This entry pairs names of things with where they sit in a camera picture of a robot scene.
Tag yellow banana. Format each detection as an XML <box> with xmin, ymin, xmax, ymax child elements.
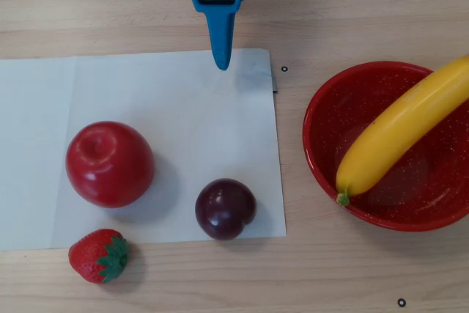
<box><xmin>336</xmin><ymin>54</ymin><xmax>469</xmax><ymax>207</ymax></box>

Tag red speckled bowl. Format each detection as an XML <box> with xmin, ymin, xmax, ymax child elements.
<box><xmin>302</xmin><ymin>60</ymin><xmax>469</xmax><ymax>232</ymax></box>

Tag white paper sheet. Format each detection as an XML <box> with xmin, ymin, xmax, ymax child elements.
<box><xmin>0</xmin><ymin>48</ymin><xmax>287</xmax><ymax>252</ymax></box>

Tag red apple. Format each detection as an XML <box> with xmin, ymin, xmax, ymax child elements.
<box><xmin>64</xmin><ymin>120</ymin><xmax>155</xmax><ymax>209</ymax></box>

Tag dark purple plum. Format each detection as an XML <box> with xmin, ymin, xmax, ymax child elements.
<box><xmin>194</xmin><ymin>177</ymin><xmax>257</xmax><ymax>241</ymax></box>

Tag red strawberry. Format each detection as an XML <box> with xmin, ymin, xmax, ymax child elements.
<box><xmin>68</xmin><ymin>228</ymin><xmax>130</xmax><ymax>284</ymax></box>

